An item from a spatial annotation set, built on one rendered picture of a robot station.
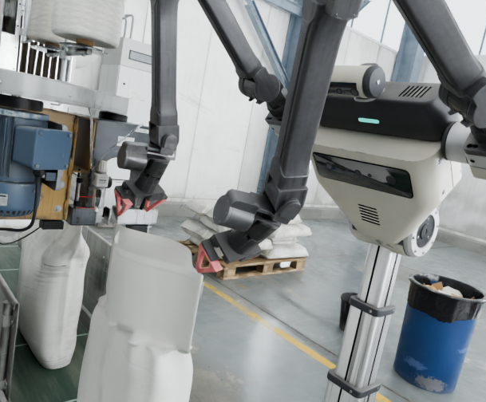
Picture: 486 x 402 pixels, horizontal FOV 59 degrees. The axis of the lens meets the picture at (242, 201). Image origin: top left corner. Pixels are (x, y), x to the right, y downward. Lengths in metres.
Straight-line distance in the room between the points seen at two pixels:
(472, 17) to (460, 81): 9.14
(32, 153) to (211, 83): 5.57
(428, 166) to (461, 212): 8.21
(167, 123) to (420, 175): 0.62
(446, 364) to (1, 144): 2.74
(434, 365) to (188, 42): 4.90
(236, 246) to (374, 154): 0.42
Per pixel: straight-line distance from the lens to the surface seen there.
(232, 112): 6.77
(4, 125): 1.12
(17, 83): 1.09
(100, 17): 1.17
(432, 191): 1.10
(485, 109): 0.88
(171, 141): 1.11
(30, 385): 1.81
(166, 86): 1.11
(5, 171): 1.13
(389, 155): 1.07
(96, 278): 2.32
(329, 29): 0.66
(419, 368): 3.14
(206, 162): 6.59
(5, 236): 4.33
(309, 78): 0.68
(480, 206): 9.13
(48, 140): 1.06
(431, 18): 0.75
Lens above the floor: 1.38
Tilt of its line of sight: 9 degrees down
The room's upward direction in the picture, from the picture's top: 11 degrees clockwise
